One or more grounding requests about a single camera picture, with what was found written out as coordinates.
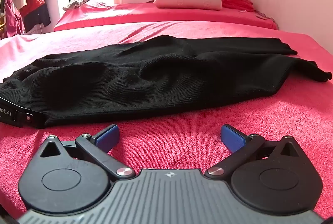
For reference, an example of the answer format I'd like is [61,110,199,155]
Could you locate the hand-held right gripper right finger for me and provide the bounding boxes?
[205,124,306,180]

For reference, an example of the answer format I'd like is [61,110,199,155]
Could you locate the black pants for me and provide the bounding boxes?
[0,35,332,129]

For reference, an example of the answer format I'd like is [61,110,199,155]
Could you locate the red folded cloth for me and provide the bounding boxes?
[220,0,257,12]

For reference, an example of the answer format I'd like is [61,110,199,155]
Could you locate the beige crumpled cloth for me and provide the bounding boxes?
[63,0,97,10]

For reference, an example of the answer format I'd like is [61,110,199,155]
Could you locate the yellow wooden furniture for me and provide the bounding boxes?
[0,14,6,40]

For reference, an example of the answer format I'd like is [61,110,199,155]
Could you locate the red bed sheet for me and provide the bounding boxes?
[54,1,279,32]

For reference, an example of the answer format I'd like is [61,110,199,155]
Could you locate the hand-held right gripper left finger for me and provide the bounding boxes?
[34,124,136,180]

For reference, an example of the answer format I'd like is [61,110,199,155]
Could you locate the red towel blanket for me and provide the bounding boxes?
[0,20,333,224]

